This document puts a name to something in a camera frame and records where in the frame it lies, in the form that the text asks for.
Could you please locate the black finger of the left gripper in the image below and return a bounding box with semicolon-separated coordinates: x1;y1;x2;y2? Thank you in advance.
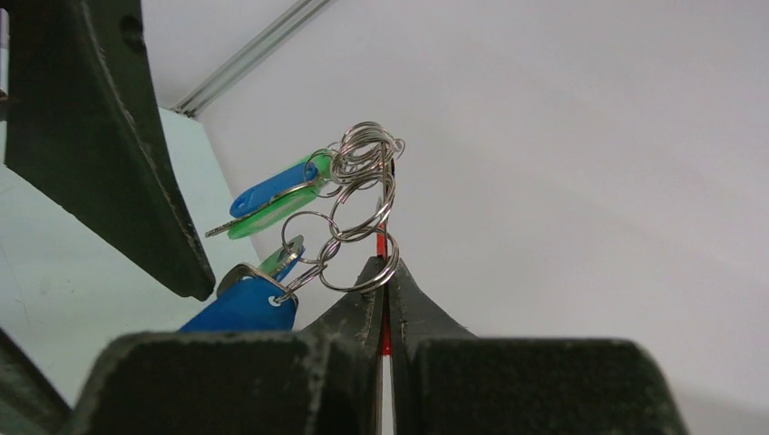
3;0;215;300

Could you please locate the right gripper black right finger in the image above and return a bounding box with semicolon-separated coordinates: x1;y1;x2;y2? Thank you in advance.
388;264;687;434

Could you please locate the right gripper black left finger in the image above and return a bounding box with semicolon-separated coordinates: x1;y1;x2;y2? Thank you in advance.
63;290;383;434

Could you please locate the blue key tag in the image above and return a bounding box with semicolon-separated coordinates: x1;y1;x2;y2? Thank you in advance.
229;160;319;218
179;263;297;333

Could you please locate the green key tag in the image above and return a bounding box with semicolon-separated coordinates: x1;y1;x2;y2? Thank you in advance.
226;150;332;240
258;235;305;282

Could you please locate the cluster of silver keyrings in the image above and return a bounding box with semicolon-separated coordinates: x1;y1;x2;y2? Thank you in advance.
276;121;405;303

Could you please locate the red handled metal key holder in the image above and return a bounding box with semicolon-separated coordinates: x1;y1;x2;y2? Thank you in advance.
376;219;392;434

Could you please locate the left aluminium frame post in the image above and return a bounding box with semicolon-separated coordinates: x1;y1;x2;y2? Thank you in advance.
170;0;333;119

